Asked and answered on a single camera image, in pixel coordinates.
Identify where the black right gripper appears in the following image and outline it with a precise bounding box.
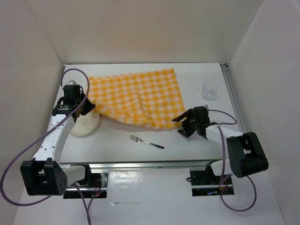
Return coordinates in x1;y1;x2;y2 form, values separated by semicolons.
172;109;199;138

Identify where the yellow white checkered cloth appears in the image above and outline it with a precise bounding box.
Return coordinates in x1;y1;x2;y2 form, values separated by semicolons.
88;68;185;129

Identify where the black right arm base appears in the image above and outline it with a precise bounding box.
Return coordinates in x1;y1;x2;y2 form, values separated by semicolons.
186;163;235;196

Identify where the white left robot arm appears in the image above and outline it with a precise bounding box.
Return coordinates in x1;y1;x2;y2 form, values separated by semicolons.
20;82;95;196

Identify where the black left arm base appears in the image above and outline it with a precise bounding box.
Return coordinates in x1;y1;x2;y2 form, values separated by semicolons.
63;164;108;199

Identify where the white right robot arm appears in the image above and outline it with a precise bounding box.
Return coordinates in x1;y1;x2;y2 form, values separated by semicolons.
172;106;269;184

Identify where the cream round plate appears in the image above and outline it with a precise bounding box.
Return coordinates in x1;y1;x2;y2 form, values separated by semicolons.
70;112;100;136

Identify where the clear plastic cup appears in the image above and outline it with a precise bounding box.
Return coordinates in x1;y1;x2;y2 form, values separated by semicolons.
201;82;218;101

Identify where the silver fork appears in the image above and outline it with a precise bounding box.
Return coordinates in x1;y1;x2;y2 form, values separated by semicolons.
130;135;164;149

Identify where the white front cover board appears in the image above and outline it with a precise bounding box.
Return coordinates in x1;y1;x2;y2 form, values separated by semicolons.
13;167;287;225

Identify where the aluminium right side rail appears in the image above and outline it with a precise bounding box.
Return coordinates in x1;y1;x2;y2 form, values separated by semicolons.
220;64;247;132

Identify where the aluminium rail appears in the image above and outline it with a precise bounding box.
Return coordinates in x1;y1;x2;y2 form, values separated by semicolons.
60;159;220;173
220;64;247;132

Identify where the aluminium front rail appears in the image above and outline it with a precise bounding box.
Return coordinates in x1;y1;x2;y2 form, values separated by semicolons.
60;159;220;173

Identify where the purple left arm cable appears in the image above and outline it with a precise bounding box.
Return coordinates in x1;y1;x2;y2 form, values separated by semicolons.
0;67;104;219

